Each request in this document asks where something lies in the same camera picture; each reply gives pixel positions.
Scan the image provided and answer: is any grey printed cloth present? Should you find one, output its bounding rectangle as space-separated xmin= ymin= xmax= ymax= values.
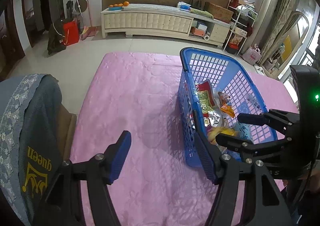
xmin=0 ymin=74 xmax=63 ymax=226

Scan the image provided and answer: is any pink broom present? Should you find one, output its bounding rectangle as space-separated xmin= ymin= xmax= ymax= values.
xmin=80 ymin=0 xmax=99 ymax=40

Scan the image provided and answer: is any pink quilted table cover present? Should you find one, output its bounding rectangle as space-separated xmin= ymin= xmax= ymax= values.
xmin=70 ymin=52 xmax=299 ymax=226

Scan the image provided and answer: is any pink bag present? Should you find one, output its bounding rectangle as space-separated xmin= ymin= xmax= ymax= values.
xmin=242 ymin=44 xmax=262 ymax=65

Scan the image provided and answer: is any light blue cartoon snack packet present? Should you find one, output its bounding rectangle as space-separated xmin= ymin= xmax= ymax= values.
xmin=226 ymin=120 xmax=254 ymax=144

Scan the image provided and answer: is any blue plastic basket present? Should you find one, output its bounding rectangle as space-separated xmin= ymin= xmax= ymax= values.
xmin=177 ymin=47 xmax=278 ymax=168

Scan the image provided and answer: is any white mop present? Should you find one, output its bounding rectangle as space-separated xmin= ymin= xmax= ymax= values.
xmin=75 ymin=0 xmax=87 ymax=29

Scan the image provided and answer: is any orange box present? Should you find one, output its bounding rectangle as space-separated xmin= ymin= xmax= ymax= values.
xmin=190 ymin=27 xmax=207 ymax=38

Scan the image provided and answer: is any colourful snack bag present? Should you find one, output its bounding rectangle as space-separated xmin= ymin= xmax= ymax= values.
xmin=229 ymin=35 xmax=244 ymax=48

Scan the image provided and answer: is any arched wooden chair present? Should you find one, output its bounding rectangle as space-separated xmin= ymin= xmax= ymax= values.
xmin=272 ymin=11 xmax=312 ymax=82

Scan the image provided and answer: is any black cable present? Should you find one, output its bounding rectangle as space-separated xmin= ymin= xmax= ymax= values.
xmin=287 ymin=161 xmax=315 ymax=219

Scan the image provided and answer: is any orange stick snack packet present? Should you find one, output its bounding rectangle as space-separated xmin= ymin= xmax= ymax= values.
xmin=217 ymin=91 xmax=236 ymax=118

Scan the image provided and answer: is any patterned curtain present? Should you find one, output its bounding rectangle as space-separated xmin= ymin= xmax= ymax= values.
xmin=260 ymin=0 xmax=300 ymax=67

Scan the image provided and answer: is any green folded cloth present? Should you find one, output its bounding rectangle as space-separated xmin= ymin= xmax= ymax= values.
xmin=190 ymin=7 xmax=215 ymax=19

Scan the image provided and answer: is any dark wooden door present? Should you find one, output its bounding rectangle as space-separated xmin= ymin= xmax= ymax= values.
xmin=0 ymin=4 xmax=25 ymax=77
xmin=21 ymin=0 xmax=50 ymax=49

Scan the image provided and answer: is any red bag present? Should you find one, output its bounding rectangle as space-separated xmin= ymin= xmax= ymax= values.
xmin=62 ymin=21 xmax=80 ymax=46

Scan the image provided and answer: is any cardboard box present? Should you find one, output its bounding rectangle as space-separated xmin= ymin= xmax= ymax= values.
xmin=204 ymin=2 xmax=234 ymax=24

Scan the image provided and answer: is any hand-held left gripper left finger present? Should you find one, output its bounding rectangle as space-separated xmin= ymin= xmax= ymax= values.
xmin=32 ymin=130 xmax=132 ymax=226

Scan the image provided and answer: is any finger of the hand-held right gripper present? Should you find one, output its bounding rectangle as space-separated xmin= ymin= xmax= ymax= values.
xmin=216 ymin=132 xmax=292 ymax=164
xmin=237 ymin=109 xmax=301 ymax=129

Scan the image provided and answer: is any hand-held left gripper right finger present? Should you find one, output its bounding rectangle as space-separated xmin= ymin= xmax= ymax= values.
xmin=194 ymin=131 xmax=293 ymax=226

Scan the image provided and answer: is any plate of oranges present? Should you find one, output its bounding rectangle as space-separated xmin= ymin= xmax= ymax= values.
xmin=107 ymin=1 xmax=130 ymax=12

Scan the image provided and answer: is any white metal rack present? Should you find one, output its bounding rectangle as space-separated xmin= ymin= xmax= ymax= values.
xmin=223 ymin=0 xmax=258 ymax=54

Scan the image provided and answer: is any red and gold snack packet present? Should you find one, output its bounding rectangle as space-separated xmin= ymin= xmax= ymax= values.
xmin=197 ymin=90 xmax=222 ymax=118

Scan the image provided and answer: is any black bag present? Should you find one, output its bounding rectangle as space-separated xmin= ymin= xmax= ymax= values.
xmin=47 ymin=19 xmax=68 ymax=55

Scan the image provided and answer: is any cream television cabinet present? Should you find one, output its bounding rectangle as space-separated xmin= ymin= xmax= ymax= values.
xmin=100 ymin=4 xmax=232 ymax=49

